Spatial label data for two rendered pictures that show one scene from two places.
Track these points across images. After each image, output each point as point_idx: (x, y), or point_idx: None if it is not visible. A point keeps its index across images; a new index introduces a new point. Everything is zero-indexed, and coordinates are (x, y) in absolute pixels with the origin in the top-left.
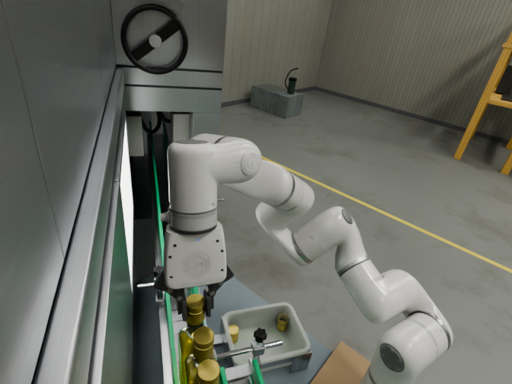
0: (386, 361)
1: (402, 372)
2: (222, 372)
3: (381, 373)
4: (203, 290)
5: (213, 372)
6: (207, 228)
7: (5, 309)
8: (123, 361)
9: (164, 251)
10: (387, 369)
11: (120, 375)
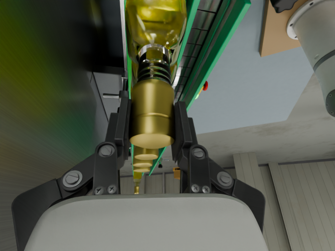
0: (334, 95)
1: (325, 106)
2: (196, 2)
3: (327, 77)
4: (180, 141)
5: (150, 159)
6: None
7: None
8: (33, 116)
9: None
10: (328, 90)
11: (43, 165)
